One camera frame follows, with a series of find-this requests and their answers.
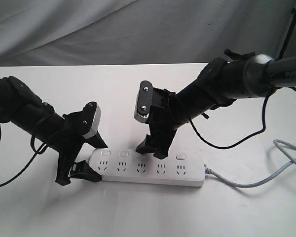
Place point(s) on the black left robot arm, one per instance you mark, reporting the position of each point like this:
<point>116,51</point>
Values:
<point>22,107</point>

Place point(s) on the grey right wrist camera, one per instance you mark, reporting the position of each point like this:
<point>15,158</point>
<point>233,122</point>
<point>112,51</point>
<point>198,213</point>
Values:
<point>143,101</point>

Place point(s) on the grey backdrop cloth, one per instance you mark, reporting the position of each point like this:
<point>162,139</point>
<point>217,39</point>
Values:
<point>114,32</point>

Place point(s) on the black tripod stand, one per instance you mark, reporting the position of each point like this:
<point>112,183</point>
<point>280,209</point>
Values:
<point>289,34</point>

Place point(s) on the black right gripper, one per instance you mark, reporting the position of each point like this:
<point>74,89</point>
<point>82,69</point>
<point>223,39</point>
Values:
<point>163,121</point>

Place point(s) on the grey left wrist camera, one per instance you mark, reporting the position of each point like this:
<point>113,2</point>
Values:
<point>91,115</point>

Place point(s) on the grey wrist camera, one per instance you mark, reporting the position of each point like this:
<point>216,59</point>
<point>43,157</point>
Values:
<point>91,115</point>
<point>143,101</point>

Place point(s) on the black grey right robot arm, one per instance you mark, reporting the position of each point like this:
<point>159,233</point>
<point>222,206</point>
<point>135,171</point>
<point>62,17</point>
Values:
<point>218,85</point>

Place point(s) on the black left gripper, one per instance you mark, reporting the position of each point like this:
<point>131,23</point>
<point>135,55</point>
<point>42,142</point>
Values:
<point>68,143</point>

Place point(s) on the white five-outlet power strip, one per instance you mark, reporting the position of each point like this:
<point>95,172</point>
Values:
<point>178,169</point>

